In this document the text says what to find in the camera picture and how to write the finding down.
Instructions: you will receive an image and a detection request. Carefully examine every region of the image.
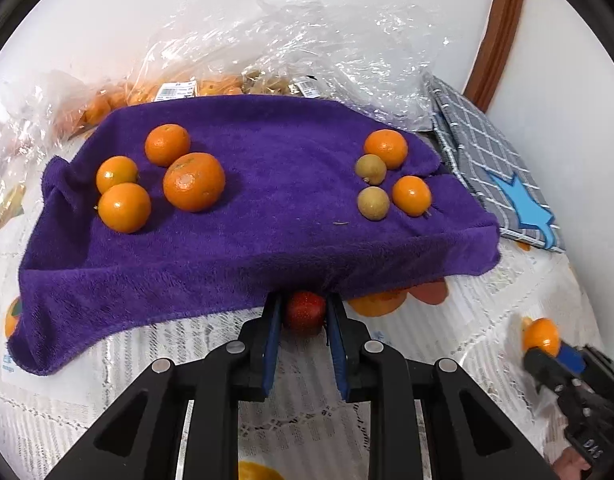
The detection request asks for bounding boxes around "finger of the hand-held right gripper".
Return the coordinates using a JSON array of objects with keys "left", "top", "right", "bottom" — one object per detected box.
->
[
  {"left": 558, "top": 343, "right": 614, "bottom": 382},
  {"left": 524, "top": 346, "right": 571, "bottom": 394}
]

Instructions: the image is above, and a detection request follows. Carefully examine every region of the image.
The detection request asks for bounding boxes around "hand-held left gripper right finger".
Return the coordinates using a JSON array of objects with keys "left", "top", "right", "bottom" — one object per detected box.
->
[{"left": 327, "top": 294, "right": 559, "bottom": 480}]

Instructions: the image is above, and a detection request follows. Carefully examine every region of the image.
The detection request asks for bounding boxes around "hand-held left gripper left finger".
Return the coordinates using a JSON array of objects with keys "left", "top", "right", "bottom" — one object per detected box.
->
[{"left": 44, "top": 292, "right": 284, "bottom": 480}]

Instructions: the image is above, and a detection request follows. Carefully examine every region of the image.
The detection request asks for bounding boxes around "small orange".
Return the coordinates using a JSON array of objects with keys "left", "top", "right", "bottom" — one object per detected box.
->
[
  {"left": 521, "top": 317, "right": 562, "bottom": 357},
  {"left": 391, "top": 175, "right": 433, "bottom": 219}
]

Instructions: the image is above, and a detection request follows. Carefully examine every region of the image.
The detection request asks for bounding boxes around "red speckled fruit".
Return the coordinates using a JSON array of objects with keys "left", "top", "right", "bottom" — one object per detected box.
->
[{"left": 283, "top": 291, "right": 329, "bottom": 337}]

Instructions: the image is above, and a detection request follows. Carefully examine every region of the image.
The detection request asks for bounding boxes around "brown longan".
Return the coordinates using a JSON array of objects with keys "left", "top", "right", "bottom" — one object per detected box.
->
[
  {"left": 357, "top": 186, "right": 390, "bottom": 221},
  {"left": 355, "top": 154, "right": 388, "bottom": 186}
]

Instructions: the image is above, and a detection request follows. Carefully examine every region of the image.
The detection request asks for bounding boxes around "large orange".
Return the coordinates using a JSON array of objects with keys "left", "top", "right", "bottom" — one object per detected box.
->
[{"left": 163, "top": 152, "right": 226, "bottom": 213}]

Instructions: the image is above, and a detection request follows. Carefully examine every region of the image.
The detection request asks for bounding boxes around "orange with stem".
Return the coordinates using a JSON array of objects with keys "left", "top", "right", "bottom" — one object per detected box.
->
[{"left": 94, "top": 182, "right": 152, "bottom": 234}]

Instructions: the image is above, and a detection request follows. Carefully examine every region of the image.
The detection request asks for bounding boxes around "person's right hand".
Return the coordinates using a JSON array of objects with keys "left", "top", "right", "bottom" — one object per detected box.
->
[{"left": 554, "top": 446, "right": 594, "bottom": 480}]

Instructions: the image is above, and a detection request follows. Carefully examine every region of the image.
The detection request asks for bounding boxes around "purple towel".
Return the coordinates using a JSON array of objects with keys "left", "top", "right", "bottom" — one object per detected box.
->
[{"left": 7, "top": 94, "right": 502, "bottom": 377}]

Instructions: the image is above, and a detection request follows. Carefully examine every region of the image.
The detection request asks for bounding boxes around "grey checkered star cushion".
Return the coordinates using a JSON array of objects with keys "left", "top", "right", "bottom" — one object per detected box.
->
[{"left": 422, "top": 72, "right": 568, "bottom": 254}]

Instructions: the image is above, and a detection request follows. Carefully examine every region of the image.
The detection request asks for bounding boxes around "bag of longans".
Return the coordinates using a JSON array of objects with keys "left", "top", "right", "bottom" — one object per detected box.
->
[{"left": 242, "top": 67, "right": 328, "bottom": 99}]

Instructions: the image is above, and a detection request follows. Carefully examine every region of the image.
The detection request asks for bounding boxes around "bag of small oranges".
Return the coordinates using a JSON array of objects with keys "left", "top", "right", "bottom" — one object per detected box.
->
[{"left": 0, "top": 67, "right": 248, "bottom": 171}]

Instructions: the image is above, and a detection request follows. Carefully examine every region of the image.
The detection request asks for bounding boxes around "clear plastic bag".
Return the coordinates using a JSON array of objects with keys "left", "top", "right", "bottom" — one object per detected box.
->
[{"left": 137, "top": 0, "right": 449, "bottom": 133}]

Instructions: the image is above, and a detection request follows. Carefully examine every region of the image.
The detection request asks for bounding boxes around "wooden door frame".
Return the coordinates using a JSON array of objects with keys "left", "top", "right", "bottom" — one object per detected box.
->
[{"left": 462, "top": 0, "right": 528, "bottom": 113}]

